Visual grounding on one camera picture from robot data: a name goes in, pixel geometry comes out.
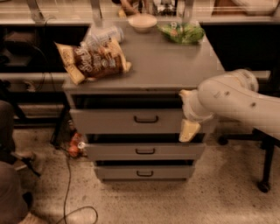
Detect clear plastic water bottle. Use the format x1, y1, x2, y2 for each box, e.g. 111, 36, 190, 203
82, 25, 124, 50

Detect grey metal drawer cabinet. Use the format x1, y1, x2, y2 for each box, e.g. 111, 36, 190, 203
63, 25, 222, 168

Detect green snack bag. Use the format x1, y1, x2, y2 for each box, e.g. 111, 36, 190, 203
157, 22, 205, 45

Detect person shoe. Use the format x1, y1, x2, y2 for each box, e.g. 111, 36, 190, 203
11, 152, 36, 171

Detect seated person leg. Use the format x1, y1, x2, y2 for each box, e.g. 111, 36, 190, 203
0, 101, 16, 165

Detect brown sea salt chip bag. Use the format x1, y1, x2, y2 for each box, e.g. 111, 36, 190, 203
56, 38, 132, 85

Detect grey drawer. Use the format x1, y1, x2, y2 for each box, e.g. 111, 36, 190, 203
85, 143, 205, 161
70, 108, 183, 134
94, 165, 195, 181

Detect white ceramic bowl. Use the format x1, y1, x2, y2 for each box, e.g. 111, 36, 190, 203
128, 14, 158, 33

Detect orange snack bag on floor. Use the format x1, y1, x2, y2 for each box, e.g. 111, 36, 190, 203
67, 133, 86, 158

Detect grey top drawer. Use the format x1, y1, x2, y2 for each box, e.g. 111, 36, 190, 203
70, 108, 183, 134

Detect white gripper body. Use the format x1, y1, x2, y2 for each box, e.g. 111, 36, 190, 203
183, 90, 214, 123

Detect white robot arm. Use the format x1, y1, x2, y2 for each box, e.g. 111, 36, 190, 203
179, 69, 280, 142

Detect black floor cable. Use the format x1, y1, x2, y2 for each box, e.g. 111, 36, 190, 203
55, 147, 100, 224

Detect grey middle drawer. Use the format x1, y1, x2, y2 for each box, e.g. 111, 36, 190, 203
85, 143, 205, 161

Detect grey bottom drawer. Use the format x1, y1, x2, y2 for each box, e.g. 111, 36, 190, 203
94, 165, 195, 181

